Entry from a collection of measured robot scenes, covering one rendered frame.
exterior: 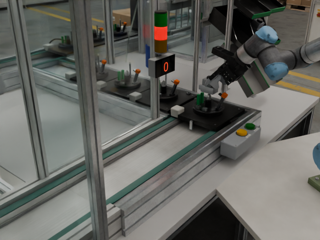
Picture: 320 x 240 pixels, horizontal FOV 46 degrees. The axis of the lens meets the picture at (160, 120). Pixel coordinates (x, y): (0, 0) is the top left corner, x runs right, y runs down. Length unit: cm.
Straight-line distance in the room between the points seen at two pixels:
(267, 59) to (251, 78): 48
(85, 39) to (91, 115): 17
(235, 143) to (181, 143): 22
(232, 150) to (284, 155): 27
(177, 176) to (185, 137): 32
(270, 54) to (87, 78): 80
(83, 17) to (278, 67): 82
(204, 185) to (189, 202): 11
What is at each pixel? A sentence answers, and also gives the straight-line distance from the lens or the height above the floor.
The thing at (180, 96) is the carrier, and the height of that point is 97.
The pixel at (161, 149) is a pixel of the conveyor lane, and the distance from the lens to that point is 149.
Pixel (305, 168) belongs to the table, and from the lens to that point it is 158.
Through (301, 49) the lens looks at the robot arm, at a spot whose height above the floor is 130.
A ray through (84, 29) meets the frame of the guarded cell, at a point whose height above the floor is 151.
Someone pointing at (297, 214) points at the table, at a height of 86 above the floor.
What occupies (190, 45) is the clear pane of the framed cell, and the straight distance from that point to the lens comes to 275.
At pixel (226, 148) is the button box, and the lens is 147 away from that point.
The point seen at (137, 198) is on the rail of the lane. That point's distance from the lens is 116.
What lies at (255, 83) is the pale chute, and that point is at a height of 103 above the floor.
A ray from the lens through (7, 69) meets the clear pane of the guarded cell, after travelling 71.
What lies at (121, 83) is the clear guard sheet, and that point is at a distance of 142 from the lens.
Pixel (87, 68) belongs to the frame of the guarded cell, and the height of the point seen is 143.
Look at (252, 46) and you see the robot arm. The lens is 147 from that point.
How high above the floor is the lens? 167
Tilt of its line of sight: 26 degrees down
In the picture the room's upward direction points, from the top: straight up
